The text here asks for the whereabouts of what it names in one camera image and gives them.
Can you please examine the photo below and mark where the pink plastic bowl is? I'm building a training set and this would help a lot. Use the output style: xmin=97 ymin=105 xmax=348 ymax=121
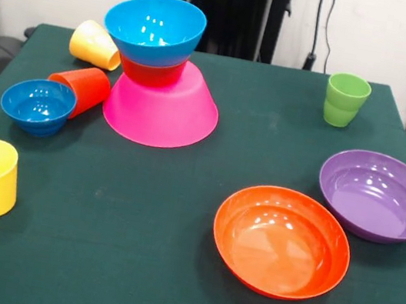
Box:
xmin=96 ymin=47 xmax=228 ymax=158

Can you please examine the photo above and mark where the small orange bowl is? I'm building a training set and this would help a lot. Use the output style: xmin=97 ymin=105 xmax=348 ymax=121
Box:
xmin=115 ymin=48 xmax=189 ymax=93

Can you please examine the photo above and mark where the light blue plastic bowl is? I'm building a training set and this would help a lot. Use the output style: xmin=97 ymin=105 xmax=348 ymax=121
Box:
xmin=97 ymin=0 xmax=211 ymax=75

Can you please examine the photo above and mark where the large shallow orange bowl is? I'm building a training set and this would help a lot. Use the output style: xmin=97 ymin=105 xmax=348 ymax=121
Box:
xmin=202 ymin=177 xmax=361 ymax=304

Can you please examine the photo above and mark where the red-orange plastic cup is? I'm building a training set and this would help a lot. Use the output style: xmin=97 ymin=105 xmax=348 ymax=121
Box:
xmin=41 ymin=59 xmax=115 ymax=127

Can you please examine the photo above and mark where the golden yellow plastic cup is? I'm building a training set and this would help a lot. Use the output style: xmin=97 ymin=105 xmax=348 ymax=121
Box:
xmin=65 ymin=16 xmax=128 ymax=73

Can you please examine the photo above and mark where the dark green tablecloth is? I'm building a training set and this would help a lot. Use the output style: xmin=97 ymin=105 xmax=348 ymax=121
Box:
xmin=0 ymin=15 xmax=406 ymax=304

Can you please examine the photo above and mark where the green plastic cup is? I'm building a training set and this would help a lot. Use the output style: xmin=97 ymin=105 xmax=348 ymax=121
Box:
xmin=320 ymin=69 xmax=374 ymax=132

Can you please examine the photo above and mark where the small dark blue bowl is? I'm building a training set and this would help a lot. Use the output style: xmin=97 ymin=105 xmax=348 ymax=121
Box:
xmin=0 ymin=72 xmax=80 ymax=143

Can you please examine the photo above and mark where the purple plastic bowl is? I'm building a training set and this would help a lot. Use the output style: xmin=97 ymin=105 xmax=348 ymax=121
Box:
xmin=309 ymin=142 xmax=406 ymax=249

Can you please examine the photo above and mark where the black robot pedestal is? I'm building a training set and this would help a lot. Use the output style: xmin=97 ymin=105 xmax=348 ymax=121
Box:
xmin=151 ymin=0 xmax=294 ymax=67

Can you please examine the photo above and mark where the black hanging cable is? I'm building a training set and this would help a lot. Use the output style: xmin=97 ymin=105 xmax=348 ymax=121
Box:
xmin=302 ymin=0 xmax=341 ymax=75

